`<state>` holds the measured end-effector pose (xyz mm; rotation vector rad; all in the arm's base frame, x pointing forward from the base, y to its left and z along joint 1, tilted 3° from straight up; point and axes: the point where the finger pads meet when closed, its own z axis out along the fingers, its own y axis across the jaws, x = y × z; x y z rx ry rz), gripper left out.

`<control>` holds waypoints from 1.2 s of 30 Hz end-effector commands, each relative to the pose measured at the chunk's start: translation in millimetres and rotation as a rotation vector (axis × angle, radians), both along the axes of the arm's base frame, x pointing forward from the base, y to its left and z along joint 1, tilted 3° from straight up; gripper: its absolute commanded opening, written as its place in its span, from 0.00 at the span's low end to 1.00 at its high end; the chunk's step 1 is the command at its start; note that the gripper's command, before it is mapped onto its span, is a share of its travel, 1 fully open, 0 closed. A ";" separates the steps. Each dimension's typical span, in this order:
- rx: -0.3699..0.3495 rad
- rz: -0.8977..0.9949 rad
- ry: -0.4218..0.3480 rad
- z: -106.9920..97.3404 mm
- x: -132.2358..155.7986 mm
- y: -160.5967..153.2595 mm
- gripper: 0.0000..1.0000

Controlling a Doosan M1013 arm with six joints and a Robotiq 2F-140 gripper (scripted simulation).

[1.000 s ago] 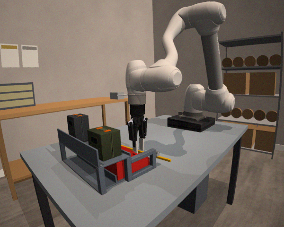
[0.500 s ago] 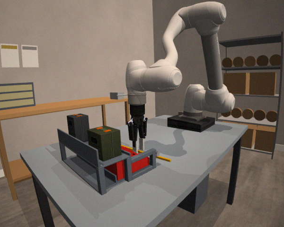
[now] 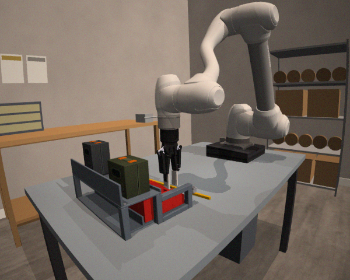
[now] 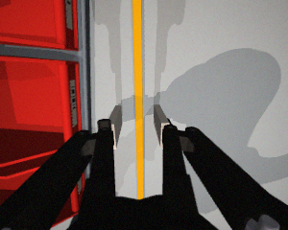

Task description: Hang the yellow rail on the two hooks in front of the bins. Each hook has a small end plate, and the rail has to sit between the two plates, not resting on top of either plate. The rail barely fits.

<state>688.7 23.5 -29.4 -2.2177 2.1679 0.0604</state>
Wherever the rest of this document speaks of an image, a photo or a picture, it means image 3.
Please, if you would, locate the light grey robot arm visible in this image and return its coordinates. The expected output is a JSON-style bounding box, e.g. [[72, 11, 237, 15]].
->
[[155, 2, 290, 149]]

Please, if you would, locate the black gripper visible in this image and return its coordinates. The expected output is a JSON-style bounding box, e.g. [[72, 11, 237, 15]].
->
[[156, 129, 182, 189]]

